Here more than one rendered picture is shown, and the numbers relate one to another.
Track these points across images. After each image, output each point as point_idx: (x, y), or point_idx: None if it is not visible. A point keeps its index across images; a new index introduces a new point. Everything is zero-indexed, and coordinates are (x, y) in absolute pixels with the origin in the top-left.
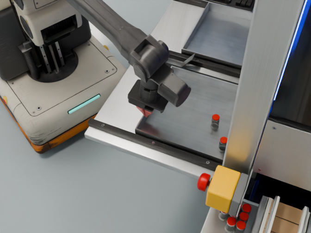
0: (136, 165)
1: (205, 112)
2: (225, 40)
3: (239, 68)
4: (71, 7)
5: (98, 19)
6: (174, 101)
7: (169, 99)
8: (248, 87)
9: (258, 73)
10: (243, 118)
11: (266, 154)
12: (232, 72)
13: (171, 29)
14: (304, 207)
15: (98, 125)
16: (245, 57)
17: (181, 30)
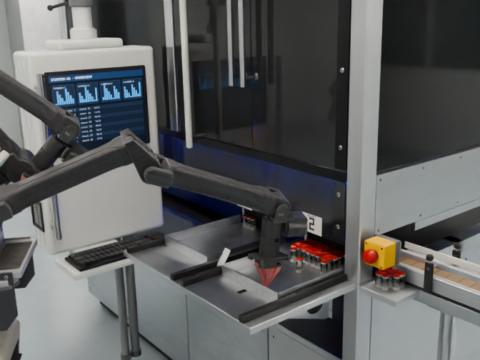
0: None
1: (281, 271)
2: (212, 246)
3: (253, 246)
4: (17, 326)
5: (240, 186)
6: (305, 227)
7: (301, 229)
8: (367, 153)
9: (370, 139)
10: (367, 183)
11: (379, 209)
12: (253, 249)
13: (167, 263)
14: (406, 241)
15: (252, 312)
16: (364, 131)
17: (175, 259)
